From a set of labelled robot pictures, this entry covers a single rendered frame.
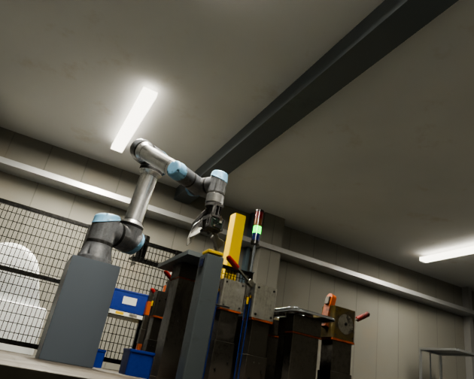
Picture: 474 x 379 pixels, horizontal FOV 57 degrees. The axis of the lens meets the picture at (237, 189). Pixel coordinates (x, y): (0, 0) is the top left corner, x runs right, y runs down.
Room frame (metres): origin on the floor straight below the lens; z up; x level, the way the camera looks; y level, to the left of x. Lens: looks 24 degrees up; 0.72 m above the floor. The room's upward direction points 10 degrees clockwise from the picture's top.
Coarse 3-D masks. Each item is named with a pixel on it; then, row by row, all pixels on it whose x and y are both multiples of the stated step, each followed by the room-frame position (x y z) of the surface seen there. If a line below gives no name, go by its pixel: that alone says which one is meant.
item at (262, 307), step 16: (256, 288) 1.50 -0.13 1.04; (272, 288) 1.53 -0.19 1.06; (256, 304) 1.51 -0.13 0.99; (272, 304) 1.53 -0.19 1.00; (256, 320) 1.52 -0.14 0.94; (272, 320) 1.54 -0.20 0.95; (240, 336) 1.54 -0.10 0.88; (256, 336) 1.52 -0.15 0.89; (240, 352) 1.53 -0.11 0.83; (256, 352) 1.52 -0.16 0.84; (240, 368) 1.53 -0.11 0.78; (256, 368) 1.52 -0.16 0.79
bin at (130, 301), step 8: (120, 296) 2.78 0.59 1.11; (128, 296) 2.79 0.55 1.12; (136, 296) 2.80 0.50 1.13; (144, 296) 2.81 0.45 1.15; (112, 304) 2.77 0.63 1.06; (120, 304) 2.78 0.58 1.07; (128, 304) 2.79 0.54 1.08; (136, 304) 2.80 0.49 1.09; (144, 304) 2.81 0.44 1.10; (136, 312) 2.81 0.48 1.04
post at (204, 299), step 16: (208, 256) 1.53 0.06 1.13; (208, 272) 1.53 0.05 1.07; (208, 288) 1.54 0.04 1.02; (192, 304) 1.57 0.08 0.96; (208, 304) 1.54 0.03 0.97; (192, 320) 1.54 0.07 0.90; (208, 320) 1.55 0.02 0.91; (192, 336) 1.53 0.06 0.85; (208, 336) 1.55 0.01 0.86; (192, 352) 1.53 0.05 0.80; (192, 368) 1.54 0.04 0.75
